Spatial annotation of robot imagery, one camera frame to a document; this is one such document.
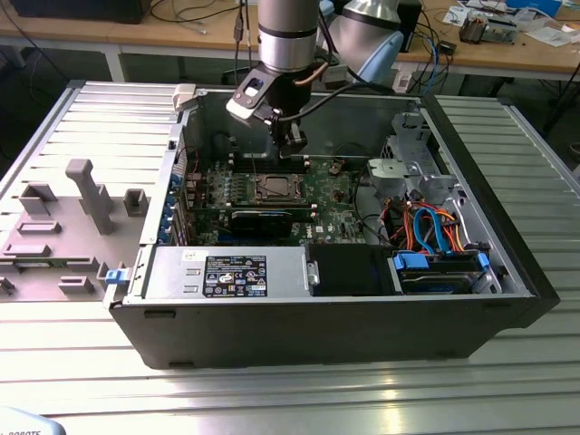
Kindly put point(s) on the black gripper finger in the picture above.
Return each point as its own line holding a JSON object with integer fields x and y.
{"x": 292, "y": 142}

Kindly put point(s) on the silver CPU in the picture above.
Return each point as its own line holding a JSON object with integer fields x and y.
{"x": 277, "y": 186}

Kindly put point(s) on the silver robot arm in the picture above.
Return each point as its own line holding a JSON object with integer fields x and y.
{"x": 287, "y": 41}

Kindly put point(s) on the black RAM slot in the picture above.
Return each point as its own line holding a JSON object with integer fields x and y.
{"x": 263, "y": 158}

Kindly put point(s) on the metal CPU cooler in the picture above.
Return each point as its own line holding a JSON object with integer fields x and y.
{"x": 473, "y": 29}

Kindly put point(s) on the green motherboard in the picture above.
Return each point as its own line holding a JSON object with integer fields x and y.
{"x": 333, "y": 215}

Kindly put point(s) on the black graphics card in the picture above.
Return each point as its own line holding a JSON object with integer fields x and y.
{"x": 260, "y": 223}

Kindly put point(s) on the beige case latch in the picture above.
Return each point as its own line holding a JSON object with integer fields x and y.
{"x": 185, "y": 96}

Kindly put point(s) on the white power adapter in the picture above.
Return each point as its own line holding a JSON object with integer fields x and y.
{"x": 403, "y": 85}

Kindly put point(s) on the wooden desk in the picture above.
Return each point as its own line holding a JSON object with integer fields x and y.
{"x": 190, "y": 31}

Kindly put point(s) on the silver power supply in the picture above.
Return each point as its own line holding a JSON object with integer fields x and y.
{"x": 285, "y": 272}

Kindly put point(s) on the black tower box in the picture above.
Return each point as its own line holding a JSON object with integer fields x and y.
{"x": 413, "y": 27}

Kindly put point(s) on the silver drive cage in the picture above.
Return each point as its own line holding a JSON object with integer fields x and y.
{"x": 426, "y": 181}

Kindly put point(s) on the small black adapter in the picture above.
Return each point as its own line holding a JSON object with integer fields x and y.
{"x": 446, "y": 47}

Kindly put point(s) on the white printed paper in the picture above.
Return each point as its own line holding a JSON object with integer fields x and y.
{"x": 455, "y": 16}

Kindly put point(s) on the black PC case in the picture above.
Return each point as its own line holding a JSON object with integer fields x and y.
{"x": 317, "y": 335}

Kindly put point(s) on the hard disk in blue carrier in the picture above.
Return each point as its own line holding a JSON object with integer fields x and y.
{"x": 435, "y": 284}

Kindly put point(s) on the grey metal device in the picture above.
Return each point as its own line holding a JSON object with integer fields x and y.
{"x": 503, "y": 31}

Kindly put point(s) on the blue case latch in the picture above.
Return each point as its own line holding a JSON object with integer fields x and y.
{"x": 115, "y": 277}

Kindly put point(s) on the black equipment box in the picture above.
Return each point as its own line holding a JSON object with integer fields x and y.
{"x": 77, "y": 11}

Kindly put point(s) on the grey parts rack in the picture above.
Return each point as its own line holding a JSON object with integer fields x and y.
{"x": 68, "y": 247}

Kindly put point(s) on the blue box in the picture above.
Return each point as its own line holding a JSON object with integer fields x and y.
{"x": 537, "y": 6}

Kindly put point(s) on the white paper sheet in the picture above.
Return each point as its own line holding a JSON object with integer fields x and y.
{"x": 550, "y": 36}

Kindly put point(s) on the pale teach pendant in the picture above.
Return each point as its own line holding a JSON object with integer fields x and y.
{"x": 22, "y": 421}

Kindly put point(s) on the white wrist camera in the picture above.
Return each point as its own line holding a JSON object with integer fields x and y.
{"x": 247, "y": 97}

